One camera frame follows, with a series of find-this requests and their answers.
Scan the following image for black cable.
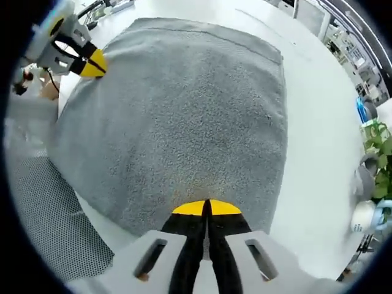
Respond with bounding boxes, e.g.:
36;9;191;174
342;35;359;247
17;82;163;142
44;67;61;93

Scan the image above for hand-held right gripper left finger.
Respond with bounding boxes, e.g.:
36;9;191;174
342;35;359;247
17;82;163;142
91;199;206;294

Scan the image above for green potted plant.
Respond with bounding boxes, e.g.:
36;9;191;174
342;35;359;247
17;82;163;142
363;121;392;200

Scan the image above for white table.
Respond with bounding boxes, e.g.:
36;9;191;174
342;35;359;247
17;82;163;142
56;0;383;282

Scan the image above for grey towel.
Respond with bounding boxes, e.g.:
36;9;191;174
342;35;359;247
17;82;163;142
48;17;289;237

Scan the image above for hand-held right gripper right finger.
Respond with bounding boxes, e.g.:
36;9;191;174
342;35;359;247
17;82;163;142
207;198;319;294

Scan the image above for grey mesh office chair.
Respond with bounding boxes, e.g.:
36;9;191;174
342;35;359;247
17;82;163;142
6;100;115;282

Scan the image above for grey plant pot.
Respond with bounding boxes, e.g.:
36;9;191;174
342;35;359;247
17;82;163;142
354;153;379;197

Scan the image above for pale green box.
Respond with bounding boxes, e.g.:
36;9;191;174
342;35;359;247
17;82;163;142
360;121;387;145

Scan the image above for white cabinet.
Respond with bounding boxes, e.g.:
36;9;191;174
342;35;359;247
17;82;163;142
292;0;330;34

